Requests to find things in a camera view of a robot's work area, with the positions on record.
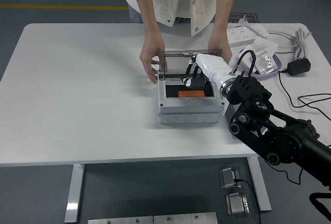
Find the grey metal floor plate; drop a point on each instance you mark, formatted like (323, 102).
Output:
(184, 218)
(120, 221)

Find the black power adapter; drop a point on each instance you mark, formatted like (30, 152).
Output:
(300, 66)

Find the grey plastic enclosure box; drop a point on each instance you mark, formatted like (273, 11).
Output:
(190, 110)

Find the white power strip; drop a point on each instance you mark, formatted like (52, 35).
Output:
(240, 36)

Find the person's right hand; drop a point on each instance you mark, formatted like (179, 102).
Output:
(151, 53)

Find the labelled packaged wall socket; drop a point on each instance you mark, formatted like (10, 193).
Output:
(265, 62)

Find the orange cylindrical battery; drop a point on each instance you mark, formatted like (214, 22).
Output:
(191, 94)

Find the smoky transparent box lid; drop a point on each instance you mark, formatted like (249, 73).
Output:
(175, 52)

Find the person's right forearm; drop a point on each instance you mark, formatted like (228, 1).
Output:
(148, 9)

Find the person's left forearm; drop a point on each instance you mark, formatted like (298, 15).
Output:
(225, 14)

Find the metal floor socket box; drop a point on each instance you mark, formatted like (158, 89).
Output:
(228, 178)
(236, 204)

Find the white flat panel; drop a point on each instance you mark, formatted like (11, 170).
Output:
(245, 65)

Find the white table leg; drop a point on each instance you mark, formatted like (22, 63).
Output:
(261, 185)
(73, 193)

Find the person's left hand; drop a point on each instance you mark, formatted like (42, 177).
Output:
(219, 44)

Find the white power plug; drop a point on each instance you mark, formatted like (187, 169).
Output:
(243, 20)

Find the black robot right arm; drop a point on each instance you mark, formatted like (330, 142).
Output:
(284, 141)

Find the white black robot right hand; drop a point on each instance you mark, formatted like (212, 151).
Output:
(213, 66)

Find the brown floor sign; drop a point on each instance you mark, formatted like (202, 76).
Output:
(248, 17)

